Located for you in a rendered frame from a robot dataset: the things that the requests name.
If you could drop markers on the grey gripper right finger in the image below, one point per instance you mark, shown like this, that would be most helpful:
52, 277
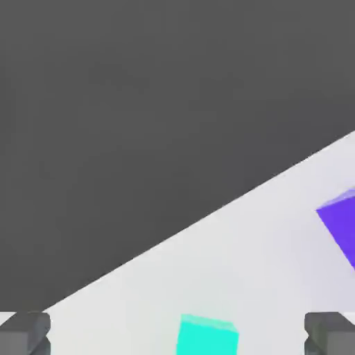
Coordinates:
330, 334

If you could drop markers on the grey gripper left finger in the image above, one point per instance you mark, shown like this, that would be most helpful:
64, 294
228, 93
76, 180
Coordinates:
25, 334

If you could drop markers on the small cyan cube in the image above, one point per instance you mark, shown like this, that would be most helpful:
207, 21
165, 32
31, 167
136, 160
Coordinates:
206, 337

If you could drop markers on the large purple box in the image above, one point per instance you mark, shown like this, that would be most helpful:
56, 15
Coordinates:
342, 226

